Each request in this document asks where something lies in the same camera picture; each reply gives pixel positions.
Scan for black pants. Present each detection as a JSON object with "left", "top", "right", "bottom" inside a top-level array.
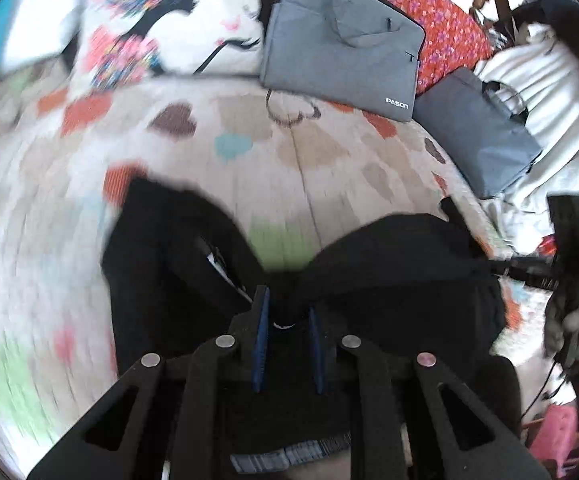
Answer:
[{"left": 100, "top": 176, "right": 524, "bottom": 476}]

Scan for gloved right hand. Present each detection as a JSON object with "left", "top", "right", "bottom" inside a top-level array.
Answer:
[{"left": 543, "top": 292, "right": 579, "bottom": 365}]

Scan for white blanket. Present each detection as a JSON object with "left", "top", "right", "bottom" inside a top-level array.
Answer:
[{"left": 474, "top": 23, "right": 579, "bottom": 254}]

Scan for dark grey laptop bag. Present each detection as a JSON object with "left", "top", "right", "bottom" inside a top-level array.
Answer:
[{"left": 413, "top": 67, "right": 542, "bottom": 200}]

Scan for red floral pillow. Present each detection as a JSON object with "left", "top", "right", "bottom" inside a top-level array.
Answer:
[{"left": 387, "top": 0, "right": 493, "bottom": 94}]

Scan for quilted heart pattern bedspread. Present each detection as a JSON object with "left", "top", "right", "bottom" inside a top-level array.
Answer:
[{"left": 0, "top": 66, "right": 536, "bottom": 480}]

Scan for light grey laptop bag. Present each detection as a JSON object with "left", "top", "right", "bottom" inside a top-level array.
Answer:
[{"left": 260, "top": 0, "right": 425, "bottom": 122}]

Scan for white pillow with woman print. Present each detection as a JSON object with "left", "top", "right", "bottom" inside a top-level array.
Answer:
[{"left": 70, "top": 0, "right": 264, "bottom": 96}]

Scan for plain white pillow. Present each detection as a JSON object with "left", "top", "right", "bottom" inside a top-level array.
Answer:
[{"left": 0, "top": 0, "right": 84, "bottom": 76}]

